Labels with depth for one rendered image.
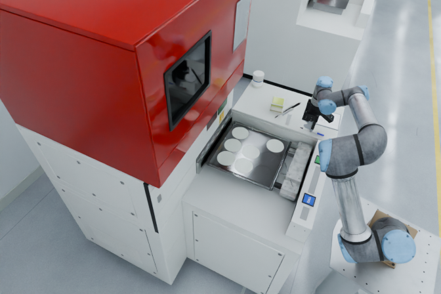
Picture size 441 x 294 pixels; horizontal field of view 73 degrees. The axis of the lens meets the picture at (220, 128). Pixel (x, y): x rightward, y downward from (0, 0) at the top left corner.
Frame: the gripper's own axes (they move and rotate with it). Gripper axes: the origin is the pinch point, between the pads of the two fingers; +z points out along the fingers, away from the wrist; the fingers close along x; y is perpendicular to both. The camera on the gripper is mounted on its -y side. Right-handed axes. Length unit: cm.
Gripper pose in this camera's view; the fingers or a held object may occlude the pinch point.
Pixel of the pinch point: (312, 130)
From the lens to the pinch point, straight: 178.2
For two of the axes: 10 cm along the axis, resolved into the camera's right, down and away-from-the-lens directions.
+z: -0.2, 6.8, 7.4
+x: -4.2, 6.6, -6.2
